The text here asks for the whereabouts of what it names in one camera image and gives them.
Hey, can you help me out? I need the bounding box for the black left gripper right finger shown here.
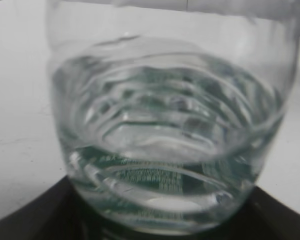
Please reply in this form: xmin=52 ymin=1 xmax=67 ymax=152
xmin=190 ymin=187 xmax=300 ymax=240

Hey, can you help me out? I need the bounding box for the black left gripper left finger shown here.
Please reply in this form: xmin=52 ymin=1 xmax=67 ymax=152
xmin=0 ymin=174 xmax=108 ymax=240

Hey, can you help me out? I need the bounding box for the clear cestbon water bottle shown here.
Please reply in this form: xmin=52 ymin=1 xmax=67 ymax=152
xmin=45 ymin=0 xmax=300 ymax=236

